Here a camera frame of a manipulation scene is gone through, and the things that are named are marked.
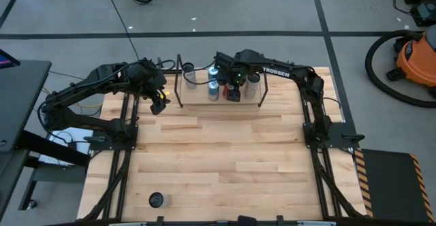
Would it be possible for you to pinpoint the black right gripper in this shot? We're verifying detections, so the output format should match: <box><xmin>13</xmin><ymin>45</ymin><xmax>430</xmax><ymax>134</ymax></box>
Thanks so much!
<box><xmin>214</xmin><ymin>51</ymin><xmax>262</xmax><ymax>103</ymax></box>

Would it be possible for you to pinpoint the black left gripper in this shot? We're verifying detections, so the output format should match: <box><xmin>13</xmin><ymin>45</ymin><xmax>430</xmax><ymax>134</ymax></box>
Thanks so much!
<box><xmin>124</xmin><ymin>58</ymin><xmax>172</xmax><ymax>115</ymax></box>

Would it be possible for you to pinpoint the tall white black-top can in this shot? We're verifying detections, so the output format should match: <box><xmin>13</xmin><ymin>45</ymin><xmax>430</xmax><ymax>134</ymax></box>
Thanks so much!
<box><xmin>148</xmin><ymin>191</ymin><xmax>171</xmax><ymax>209</ymax></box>
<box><xmin>181</xmin><ymin>61</ymin><xmax>198</xmax><ymax>91</ymax></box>
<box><xmin>244</xmin><ymin>72</ymin><xmax>262</xmax><ymax>100</ymax></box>

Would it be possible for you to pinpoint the blue silver energy drink can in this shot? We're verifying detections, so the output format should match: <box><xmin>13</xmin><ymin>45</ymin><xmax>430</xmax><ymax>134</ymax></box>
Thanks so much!
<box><xmin>207</xmin><ymin>79</ymin><xmax>221</xmax><ymax>102</ymax></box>
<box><xmin>207</xmin><ymin>65</ymin><xmax>220</xmax><ymax>82</ymax></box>

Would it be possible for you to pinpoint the person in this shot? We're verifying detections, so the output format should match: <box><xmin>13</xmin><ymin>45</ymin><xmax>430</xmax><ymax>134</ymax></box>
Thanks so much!
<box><xmin>237</xmin><ymin>214</ymin><xmax>259</xmax><ymax>226</ymax></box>

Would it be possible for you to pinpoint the orange shop vacuum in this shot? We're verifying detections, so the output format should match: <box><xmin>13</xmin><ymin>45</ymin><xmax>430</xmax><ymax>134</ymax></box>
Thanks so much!
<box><xmin>386</xmin><ymin>25</ymin><xmax>436</xmax><ymax>97</ymax></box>
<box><xmin>364</xmin><ymin>29</ymin><xmax>436</xmax><ymax>110</ymax></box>

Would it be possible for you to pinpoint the black desk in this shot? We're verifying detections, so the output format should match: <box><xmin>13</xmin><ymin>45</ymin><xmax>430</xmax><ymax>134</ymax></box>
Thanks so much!
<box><xmin>0</xmin><ymin>59</ymin><xmax>91</xmax><ymax>216</ymax></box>

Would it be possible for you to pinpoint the blue lit screen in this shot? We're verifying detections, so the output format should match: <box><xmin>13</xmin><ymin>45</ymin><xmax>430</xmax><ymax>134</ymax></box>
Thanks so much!
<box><xmin>0</xmin><ymin>48</ymin><xmax>21</xmax><ymax>69</ymax></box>

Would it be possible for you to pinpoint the black hazard-striped floor mat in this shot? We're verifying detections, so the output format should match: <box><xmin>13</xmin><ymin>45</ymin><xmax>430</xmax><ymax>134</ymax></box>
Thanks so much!
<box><xmin>354</xmin><ymin>148</ymin><xmax>436</xmax><ymax>224</ymax></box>

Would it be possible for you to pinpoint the black equipment box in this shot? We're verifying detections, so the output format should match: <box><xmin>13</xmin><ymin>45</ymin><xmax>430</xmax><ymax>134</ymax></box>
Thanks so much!
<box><xmin>409</xmin><ymin>0</ymin><xmax>436</xmax><ymax>28</ymax></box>

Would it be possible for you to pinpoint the wooden shelf with black frame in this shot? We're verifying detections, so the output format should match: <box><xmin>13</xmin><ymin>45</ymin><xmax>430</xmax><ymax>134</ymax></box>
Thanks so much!
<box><xmin>173</xmin><ymin>53</ymin><xmax>269</xmax><ymax>109</ymax></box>

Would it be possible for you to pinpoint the thin black floor cable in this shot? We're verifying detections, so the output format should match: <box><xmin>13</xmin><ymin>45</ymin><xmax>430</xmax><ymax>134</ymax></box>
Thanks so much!
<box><xmin>103</xmin><ymin>0</ymin><xmax>140</xmax><ymax>60</ymax></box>

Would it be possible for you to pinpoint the black aluminium table frame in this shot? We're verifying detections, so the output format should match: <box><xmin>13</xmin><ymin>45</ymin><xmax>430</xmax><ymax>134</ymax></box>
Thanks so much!
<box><xmin>81</xmin><ymin>58</ymin><xmax>367</xmax><ymax>226</ymax></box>

